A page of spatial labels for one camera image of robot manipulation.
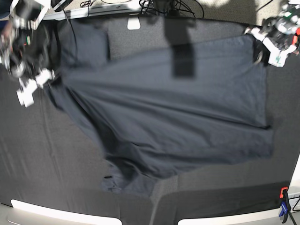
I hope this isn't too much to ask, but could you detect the white tab on table edge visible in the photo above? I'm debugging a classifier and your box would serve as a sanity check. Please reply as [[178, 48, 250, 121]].
[[127, 14, 141, 30]]

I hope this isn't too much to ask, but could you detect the black cable bundle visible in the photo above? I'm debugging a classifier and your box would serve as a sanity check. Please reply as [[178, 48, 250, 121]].
[[138, 0, 204, 18]]

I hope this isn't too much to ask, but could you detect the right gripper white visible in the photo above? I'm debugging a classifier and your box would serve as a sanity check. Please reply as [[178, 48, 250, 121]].
[[17, 68, 55, 94]]

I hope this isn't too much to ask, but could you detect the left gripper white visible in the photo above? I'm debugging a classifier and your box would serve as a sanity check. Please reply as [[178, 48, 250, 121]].
[[244, 27, 281, 66]]

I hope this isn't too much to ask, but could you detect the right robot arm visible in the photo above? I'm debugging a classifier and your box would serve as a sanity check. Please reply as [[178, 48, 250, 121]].
[[0, 0, 55, 95]]

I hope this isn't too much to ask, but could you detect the black table cover cloth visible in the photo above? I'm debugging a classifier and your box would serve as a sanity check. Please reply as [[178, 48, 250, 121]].
[[0, 16, 300, 225]]

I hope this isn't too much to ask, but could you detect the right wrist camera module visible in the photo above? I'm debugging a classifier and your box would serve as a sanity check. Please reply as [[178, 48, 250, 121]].
[[16, 89, 34, 107]]

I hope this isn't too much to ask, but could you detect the black t-shirt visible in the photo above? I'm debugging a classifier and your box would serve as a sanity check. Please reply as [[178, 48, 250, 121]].
[[46, 21, 273, 196]]

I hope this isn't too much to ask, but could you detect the aluminium frame rail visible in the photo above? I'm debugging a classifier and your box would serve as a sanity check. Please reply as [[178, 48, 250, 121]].
[[44, 4, 141, 21]]

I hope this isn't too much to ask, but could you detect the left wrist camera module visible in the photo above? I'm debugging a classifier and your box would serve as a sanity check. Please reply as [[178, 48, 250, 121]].
[[268, 50, 290, 68]]

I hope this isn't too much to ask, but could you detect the orange clamp top right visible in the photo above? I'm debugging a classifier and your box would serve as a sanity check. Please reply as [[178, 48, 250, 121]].
[[292, 28, 300, 55]]

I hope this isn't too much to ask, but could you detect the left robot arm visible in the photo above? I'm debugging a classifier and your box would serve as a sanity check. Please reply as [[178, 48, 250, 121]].
[[244, 0, 300, 68]]

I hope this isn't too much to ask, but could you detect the orange blue clamp bottom right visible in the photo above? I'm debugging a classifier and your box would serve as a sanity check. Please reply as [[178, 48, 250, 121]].
[[279, 187, 297, 225]]

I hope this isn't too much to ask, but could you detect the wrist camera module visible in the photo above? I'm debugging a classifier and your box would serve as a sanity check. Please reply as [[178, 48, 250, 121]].
[[268, 50, 290, 68], [16, 89, 34, 107]]

